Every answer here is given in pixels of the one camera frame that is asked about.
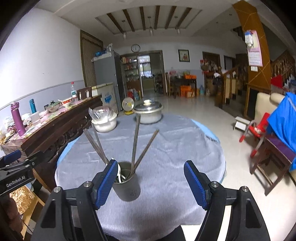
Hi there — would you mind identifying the grey metal utensil cup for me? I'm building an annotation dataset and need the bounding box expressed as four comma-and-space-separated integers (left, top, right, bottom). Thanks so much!
112, 162, 140, 202

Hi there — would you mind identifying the person right hand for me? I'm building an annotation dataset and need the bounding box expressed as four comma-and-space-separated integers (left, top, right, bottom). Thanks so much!
1, 196, 23, 240

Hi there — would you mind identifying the dark carved wooden sideboard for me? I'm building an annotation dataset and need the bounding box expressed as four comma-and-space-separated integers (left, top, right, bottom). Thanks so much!
1, 95, 103, 192

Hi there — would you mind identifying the grey table cloth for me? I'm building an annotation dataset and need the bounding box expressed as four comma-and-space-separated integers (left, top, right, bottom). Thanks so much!
55, 114, 226, 240

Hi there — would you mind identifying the purple water bottle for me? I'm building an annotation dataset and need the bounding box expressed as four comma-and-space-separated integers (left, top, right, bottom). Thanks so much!
11, 102, 26, 137

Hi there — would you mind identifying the clear plastic container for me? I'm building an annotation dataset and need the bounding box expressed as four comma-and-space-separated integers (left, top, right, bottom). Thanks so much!
30, 111, 41, 125

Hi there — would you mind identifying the checkered sideboard cloth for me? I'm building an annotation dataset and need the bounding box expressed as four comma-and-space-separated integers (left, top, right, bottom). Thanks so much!
1, 97, 91, 144

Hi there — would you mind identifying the white pot with plastic bag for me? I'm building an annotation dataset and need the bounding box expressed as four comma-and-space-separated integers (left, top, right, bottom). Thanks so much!
88, 106, 117, 133

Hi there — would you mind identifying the teal water bottle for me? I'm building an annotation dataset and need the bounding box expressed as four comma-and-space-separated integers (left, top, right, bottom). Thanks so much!
29, 99, 37, 113

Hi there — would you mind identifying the white step stool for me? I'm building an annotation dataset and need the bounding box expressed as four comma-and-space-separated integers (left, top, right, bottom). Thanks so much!
233, 116, 250, 131

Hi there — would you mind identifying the glass lidded bowl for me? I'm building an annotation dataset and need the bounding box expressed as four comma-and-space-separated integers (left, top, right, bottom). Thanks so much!
44, 101, 61, 113

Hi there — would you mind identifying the red children chair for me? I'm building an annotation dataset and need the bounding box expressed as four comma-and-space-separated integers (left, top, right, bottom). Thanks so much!
239, 113, 270, 158

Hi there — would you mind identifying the small white fan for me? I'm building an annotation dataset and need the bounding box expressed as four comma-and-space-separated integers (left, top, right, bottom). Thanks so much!
121, 97, 134, 115

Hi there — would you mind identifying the aluminium pot with lid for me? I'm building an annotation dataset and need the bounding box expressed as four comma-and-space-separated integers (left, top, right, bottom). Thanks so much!
132, 99, 164, 125

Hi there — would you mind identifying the red white bowl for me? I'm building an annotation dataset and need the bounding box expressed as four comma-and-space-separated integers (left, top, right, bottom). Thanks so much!
58, 97, 73, 108

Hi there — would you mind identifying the white chest freezer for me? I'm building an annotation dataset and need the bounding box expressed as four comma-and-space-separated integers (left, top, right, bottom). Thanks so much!
91, 83, 118, 114

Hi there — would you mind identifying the clear plastic water bottle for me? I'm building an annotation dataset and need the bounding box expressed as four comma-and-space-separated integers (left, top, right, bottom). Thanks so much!
71, 82, 77, 98

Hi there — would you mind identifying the blue jacket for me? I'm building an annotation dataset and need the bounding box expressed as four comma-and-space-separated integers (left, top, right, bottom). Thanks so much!
267, 92, 296, 172

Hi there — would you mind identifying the beige sofa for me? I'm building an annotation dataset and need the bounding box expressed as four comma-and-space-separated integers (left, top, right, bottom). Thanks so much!
254, 92, 285, 123

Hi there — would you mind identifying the dark dining table background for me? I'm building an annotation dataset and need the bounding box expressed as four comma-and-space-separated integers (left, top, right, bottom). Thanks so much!
170, 74, 198, 98

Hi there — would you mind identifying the grey refrigerator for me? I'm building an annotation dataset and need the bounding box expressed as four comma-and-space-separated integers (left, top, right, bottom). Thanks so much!
92, 50, 125, 111

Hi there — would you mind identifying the framed wall picture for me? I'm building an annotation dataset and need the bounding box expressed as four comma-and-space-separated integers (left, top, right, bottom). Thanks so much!
178, 49, 190, 62

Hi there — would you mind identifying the round wall clock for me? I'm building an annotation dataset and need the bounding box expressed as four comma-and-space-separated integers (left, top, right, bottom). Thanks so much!
131, 44, 140, 53

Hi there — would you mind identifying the wall calendar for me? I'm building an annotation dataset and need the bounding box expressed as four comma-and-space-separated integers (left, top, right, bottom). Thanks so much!
244, 30, 263, 67

